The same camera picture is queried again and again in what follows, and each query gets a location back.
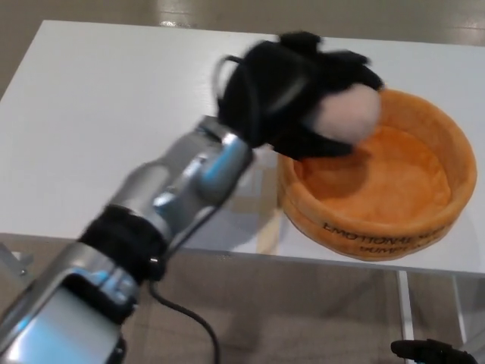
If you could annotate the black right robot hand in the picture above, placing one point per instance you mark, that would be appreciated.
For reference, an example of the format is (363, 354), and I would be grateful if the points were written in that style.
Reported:
(428, 352)

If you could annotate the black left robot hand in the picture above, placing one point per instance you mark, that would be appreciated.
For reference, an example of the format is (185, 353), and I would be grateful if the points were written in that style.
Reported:
(273, 87)

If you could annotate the pink round plush toy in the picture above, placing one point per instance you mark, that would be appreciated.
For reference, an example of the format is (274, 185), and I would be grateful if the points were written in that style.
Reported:
(350, 113)

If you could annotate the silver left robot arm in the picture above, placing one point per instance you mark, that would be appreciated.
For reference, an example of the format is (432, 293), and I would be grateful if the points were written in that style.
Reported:
(178, 182)

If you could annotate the orange plush round plate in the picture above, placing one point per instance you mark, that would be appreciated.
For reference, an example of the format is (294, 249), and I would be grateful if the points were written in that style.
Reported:
(379, 197)

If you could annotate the white table leg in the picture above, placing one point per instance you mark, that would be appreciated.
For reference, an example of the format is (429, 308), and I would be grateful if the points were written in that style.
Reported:
(461, 307)
(405, 303)

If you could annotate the long beige tape strip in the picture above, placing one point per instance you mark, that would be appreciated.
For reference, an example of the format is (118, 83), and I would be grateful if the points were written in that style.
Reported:
(268, 235)

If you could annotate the silver metal stand frame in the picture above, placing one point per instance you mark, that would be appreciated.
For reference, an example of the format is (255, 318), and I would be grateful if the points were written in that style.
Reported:
(15, 261)

